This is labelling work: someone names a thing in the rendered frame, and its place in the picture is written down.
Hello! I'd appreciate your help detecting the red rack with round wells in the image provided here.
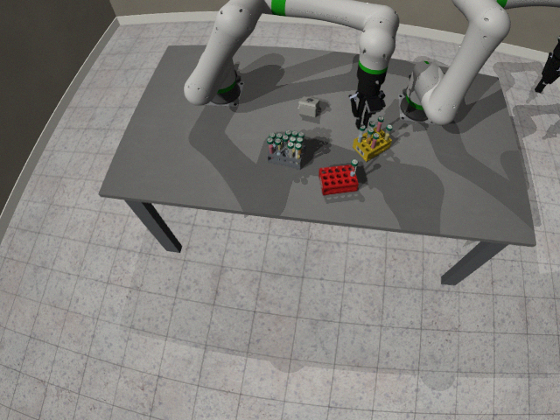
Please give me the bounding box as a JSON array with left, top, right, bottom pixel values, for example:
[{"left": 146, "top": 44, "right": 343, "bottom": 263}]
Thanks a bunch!
[{"left": 318, "top": 164, "right": 359, "bottom": 196}]

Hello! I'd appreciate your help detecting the sample tube with pale yellow liquid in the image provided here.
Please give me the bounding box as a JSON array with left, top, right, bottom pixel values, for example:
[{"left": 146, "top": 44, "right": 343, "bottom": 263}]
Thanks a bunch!
[{"left": 384, "top": 124, "right": 393, "bottom": 140}]

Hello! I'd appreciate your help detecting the yellow tube rack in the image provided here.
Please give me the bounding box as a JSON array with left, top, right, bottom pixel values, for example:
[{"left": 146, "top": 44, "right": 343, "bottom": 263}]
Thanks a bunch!
[{"left": 353, "top": 127, "right": 392, "bottom": 162}]

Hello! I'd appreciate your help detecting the pink tube with green cap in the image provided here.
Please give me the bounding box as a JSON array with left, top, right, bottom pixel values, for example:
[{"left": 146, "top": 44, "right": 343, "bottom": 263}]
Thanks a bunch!
[
  {"left": 376, "top": 116, "right": 384, "bottom": 132},
  {"left": 371, "top": 133, "right": 379, "bottom": 149}
]

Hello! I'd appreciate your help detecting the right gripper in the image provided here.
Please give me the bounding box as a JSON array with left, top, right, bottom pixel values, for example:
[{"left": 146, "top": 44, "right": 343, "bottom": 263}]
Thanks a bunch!
[{"left": 348, "top": 81, "right": 385, "bottom": 130}]

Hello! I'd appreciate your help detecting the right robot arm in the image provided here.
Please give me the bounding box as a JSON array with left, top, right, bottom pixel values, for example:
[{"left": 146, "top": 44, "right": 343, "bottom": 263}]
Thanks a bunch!
[{"left": 184, "top": 0, "right": 399, "bottom": 106}]

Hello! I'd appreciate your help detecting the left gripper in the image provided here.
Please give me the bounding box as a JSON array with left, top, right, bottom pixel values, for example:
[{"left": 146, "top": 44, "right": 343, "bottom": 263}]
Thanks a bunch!
[{"left": 535, "top": 43, "right": 560, "bottom": 93}]

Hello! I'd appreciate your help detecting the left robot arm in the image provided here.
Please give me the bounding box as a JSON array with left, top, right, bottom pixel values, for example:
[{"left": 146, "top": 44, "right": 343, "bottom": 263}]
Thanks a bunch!
[{"left": 401, "top": 0, "right": 560, "bottom": 125}]

